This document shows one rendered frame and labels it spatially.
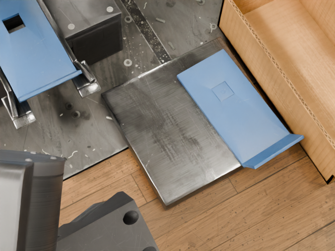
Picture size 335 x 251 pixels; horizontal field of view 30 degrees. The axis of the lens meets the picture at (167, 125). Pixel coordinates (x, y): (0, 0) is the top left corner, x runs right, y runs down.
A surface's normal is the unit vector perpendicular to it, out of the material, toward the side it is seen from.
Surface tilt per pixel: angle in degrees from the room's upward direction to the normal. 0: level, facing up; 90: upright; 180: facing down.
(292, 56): 0
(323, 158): 90
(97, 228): 30
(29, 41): 0
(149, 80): 0
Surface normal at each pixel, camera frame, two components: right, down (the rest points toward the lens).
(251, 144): 0.04, -0.40
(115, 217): 0.28, 0.06
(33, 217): 0.67, 0.09
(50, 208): 0.91, 0.11
